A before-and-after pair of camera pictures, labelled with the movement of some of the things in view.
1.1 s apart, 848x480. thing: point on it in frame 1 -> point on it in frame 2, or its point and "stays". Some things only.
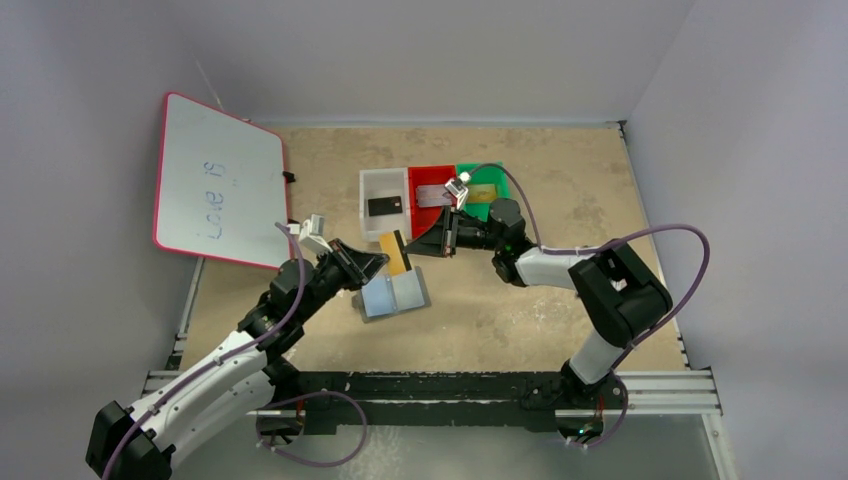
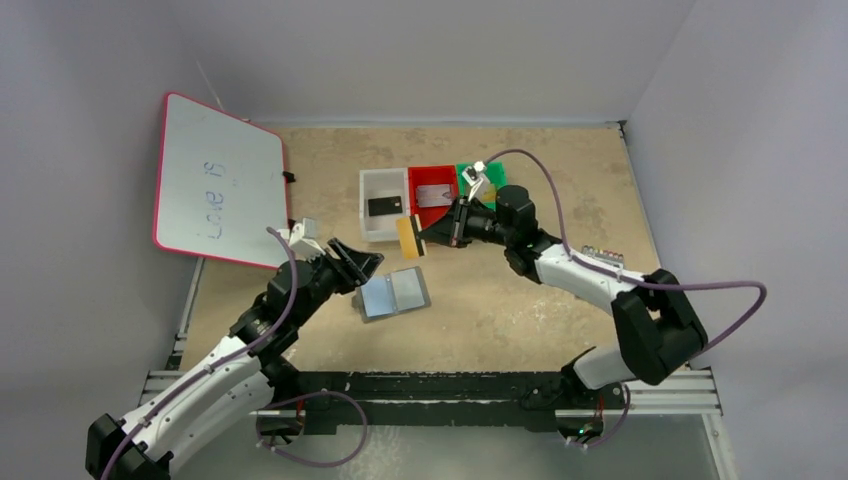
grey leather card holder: (387, 297) stays
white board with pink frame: (221, 185) stays
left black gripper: (345, 262) stays
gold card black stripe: (392, 244) -> (411, 237)
